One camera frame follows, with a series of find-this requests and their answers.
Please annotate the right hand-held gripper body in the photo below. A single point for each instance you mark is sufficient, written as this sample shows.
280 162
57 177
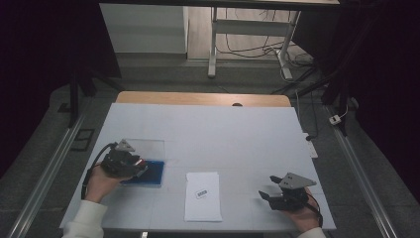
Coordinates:
290 195

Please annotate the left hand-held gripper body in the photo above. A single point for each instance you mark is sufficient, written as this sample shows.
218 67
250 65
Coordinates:
119 163

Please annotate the blue tray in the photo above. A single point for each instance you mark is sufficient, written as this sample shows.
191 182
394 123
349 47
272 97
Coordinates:
156 172

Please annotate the person's right hand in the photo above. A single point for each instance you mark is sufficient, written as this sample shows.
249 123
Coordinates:
305 218

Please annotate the person's left hand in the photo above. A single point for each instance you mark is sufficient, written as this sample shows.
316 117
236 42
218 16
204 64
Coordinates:
99 185

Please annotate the person's right white sleeve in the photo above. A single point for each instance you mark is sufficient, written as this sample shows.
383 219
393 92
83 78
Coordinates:
312 234

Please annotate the person's white sleeve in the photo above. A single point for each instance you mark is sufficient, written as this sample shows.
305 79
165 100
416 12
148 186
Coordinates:
312 234
86 220

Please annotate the white paper sheets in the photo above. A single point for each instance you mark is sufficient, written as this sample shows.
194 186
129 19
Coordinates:
203 208

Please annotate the person's left white sleeve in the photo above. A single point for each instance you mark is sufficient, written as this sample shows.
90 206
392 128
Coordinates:
86 220

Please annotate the large white board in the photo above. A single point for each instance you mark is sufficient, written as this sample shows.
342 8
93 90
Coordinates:
211 135

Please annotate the black stand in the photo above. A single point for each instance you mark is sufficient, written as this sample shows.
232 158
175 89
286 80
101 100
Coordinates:
336 89
74 99

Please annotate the wooden table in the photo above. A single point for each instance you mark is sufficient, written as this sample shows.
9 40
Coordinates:
198 98

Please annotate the dark curtain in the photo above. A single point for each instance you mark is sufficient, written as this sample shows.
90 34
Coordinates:
383 82
39 66

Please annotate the white cabinet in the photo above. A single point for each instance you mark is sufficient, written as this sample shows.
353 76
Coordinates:
145 29

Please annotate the black floor socket frame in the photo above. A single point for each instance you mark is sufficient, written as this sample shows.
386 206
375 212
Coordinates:
82 140

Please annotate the metal floor rail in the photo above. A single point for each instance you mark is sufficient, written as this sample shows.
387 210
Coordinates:
43 178
360 172

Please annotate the white desk frame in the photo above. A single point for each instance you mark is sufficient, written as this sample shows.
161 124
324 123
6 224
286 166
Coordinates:
251 27

